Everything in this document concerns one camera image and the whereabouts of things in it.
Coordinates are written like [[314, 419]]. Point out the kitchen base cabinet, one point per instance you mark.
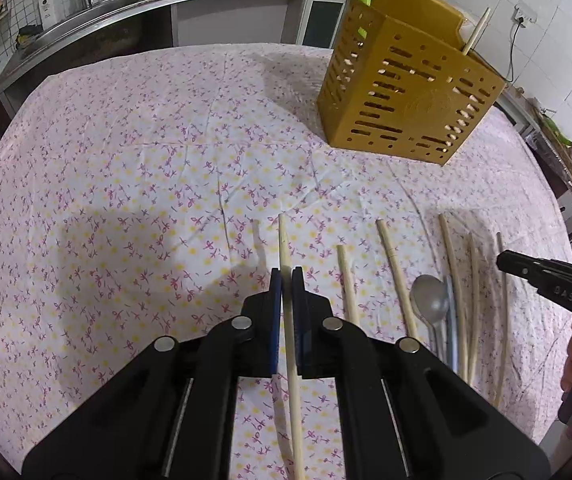
[[266, 15]]

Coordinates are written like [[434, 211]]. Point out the floral tablecloth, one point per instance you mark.
[[115, 160]]

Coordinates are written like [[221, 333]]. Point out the white chopstick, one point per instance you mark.
[[260, 245]]

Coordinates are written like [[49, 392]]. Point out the grey metal utensil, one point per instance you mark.
[[452, 325]]

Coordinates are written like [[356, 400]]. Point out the yellow slotted utensil holder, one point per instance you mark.
[[391, 110]]

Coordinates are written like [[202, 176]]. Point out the metal spoon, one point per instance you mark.
[[430, 300]]

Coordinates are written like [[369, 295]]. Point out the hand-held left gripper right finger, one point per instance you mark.
[[298, 320]]

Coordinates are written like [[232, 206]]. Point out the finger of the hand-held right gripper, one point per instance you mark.
[[541, 280]]

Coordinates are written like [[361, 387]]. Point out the wooden chopstick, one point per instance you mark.
[[473, 285], [446, 245], [476, 32], [396, 270], [347, 285], [284, 250], [504, 320]]

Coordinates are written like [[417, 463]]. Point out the green vegetables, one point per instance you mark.
[[558, 132]]

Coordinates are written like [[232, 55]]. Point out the white wall socket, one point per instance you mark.
[[525, 14]]

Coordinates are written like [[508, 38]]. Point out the stainless steel sink counter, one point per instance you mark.
[[80, 25]]

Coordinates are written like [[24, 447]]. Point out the white soap bottle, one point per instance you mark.
[[47, 5]]

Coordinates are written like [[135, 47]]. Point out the green yellow sponge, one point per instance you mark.
[[28, 37]]

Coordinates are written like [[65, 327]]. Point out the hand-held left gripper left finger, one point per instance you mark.
[[276, 320]]

